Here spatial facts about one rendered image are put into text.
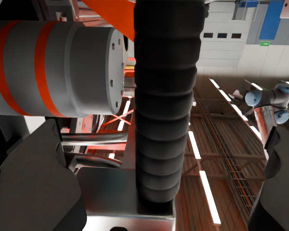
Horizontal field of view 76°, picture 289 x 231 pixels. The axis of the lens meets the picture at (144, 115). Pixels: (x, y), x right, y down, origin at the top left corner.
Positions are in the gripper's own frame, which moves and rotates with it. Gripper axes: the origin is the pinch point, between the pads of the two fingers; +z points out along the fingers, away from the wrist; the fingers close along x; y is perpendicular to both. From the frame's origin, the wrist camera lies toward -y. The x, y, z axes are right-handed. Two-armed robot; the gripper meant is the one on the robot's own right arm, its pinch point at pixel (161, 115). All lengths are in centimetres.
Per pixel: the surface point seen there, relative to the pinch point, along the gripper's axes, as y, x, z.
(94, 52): -2.0, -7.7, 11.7
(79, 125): 21.9, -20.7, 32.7
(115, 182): 7.0, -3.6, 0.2
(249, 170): 678, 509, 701
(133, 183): 7.0, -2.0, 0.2
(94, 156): 15.7, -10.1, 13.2
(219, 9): -40, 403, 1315
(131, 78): 7.3, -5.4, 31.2
